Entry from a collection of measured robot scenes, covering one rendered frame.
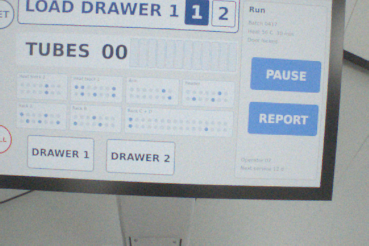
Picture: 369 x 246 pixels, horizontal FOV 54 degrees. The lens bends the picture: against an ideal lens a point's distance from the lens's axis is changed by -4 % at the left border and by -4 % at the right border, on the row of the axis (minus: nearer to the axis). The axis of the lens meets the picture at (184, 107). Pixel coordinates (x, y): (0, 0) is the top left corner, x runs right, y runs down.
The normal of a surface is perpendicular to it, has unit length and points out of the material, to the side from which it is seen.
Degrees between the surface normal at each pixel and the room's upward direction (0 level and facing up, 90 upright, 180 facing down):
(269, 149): 50
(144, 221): 90
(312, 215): 0
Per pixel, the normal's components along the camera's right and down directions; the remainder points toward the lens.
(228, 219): 0.06, -0.72
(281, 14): 0.04, 0.07
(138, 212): 0.00, 0.69
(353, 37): -0.65, 0.50
